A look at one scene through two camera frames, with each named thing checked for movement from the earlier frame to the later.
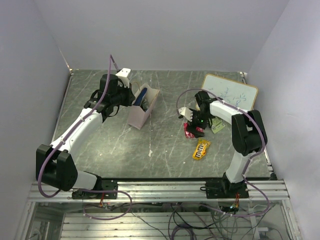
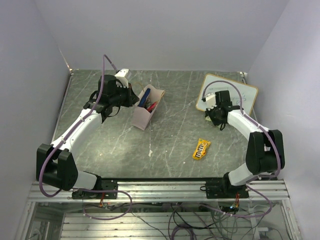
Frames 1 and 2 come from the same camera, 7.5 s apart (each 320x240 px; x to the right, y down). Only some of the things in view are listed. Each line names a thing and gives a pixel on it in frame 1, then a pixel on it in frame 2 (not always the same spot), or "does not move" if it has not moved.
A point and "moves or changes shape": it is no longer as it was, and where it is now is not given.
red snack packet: x=189 y=134 → x=152 y=106
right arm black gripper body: x=199 y=119 → x=213 y=114
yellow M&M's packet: x=201 y=149 does not move
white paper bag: x=138 y=116 moves or changes shape
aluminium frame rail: x=171 y=191 does not move
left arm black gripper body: x=122 y=97 does not move
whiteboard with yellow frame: x=236 y=93 does not move
